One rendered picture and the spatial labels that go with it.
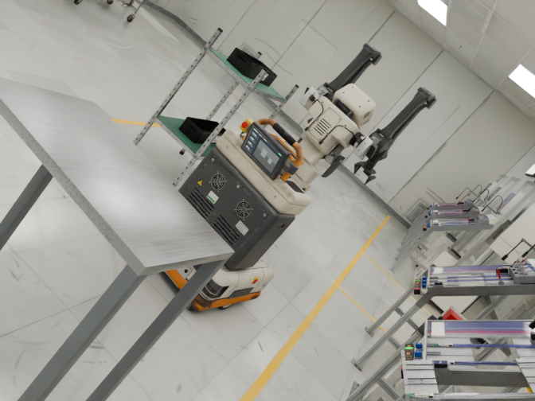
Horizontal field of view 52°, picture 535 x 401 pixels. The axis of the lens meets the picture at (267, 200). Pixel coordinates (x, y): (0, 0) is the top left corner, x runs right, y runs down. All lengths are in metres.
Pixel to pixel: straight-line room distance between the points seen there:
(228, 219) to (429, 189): 8.49
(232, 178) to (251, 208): 0.19
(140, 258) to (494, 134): 10.13
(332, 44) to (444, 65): 2.20
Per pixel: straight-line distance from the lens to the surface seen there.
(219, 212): 2.83
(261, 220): 2.72
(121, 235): 1.28
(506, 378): 2.40
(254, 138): 2.72
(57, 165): 1.39
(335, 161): 3.13
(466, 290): 3.78
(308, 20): 11.64
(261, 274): 3.13
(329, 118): 3.02
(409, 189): 11.06
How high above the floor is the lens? 1.37
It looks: 14 degrees down
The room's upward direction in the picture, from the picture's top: 41 degrees clockwise
